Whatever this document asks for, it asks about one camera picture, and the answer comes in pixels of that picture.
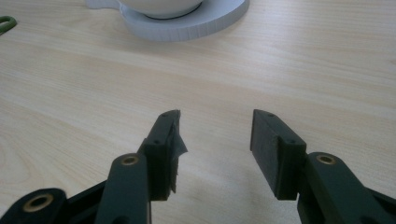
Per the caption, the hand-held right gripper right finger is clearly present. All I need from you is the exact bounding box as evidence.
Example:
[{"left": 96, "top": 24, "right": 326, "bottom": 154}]
[{"left": 249, "top": 108, "right": 396, "bottom": 224}]

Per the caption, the green ring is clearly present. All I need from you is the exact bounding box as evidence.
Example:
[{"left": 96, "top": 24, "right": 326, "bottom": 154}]
[{"left": 0, "top": 15, "right": 18, "bottom": 36}]

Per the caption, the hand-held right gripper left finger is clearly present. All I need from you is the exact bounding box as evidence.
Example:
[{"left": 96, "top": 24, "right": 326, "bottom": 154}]
[{"left": 94, "top": 109, "right": 189, "bottom": 224}]

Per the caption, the white bowl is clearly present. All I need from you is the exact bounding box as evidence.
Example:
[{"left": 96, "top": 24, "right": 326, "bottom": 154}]
[{"left": 120, "top": 0, "right": 204, "bottom": 20}]

